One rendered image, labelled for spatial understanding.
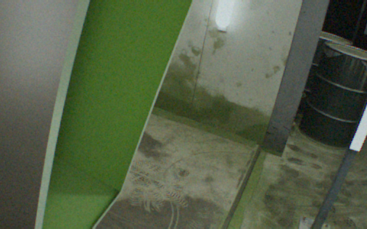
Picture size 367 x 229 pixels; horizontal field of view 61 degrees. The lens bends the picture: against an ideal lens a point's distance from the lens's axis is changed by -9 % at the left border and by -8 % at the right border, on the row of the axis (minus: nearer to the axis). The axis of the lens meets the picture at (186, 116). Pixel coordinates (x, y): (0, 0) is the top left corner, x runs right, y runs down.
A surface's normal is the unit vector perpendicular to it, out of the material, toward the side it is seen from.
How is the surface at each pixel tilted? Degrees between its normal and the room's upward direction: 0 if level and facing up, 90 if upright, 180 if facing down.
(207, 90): 90
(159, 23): 90
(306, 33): 90
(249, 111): 90
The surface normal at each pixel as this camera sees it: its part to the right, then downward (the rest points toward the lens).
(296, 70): -0.36, 0.34
